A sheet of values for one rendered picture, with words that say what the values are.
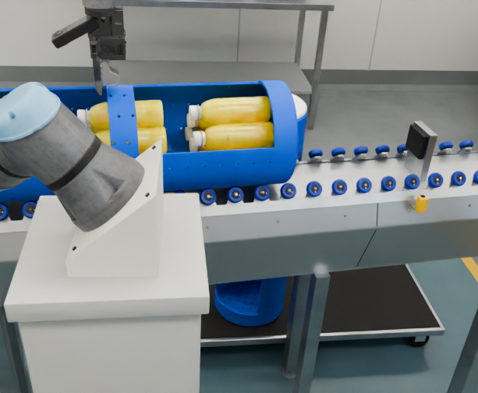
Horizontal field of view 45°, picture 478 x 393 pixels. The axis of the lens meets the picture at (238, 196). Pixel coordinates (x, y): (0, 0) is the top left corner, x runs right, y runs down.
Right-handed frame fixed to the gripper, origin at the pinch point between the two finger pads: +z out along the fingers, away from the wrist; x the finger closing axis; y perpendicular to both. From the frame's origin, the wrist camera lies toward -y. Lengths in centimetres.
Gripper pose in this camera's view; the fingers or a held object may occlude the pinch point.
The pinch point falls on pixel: (97, 90)
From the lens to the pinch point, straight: 148.1
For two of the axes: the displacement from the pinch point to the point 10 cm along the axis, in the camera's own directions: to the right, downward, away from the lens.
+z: -0.5, 8.5, 5.3
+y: 9.8, -0.7, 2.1
